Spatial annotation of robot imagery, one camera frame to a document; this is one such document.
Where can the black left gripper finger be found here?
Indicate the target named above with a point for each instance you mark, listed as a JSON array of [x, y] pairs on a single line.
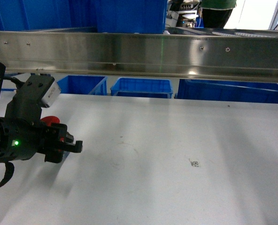
[[72, 147]]

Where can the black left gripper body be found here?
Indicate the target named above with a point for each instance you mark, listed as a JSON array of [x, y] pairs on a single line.
[[23, 133]]

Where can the red mushroom push button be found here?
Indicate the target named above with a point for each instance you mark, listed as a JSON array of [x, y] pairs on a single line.
[[49, 120]]

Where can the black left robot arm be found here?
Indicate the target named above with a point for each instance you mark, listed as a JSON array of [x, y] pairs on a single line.
[[23, 132]]

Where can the blue bin lower left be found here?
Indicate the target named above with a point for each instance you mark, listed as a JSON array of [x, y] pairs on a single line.
[[83, 85]]

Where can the blue bin lower centre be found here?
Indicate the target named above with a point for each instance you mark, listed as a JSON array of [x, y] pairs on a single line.
[[143, 88]]

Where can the small QR code sticker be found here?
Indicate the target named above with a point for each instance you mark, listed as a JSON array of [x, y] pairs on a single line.
[[194, 162]]

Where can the large blue bin upper left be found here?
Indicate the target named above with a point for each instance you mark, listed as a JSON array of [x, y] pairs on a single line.
[[17, 15]]

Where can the blue bin upper centre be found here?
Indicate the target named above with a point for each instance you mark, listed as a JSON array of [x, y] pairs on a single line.
[[131, 16]]

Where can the blue bin lower right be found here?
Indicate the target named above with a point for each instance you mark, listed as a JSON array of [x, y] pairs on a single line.
[[253, 92]]

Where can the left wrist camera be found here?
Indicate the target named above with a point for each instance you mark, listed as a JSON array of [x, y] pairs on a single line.
[[41, 90]]

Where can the stainless steel shelf rail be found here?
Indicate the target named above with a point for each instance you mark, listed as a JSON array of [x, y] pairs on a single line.
[[184, 54]]

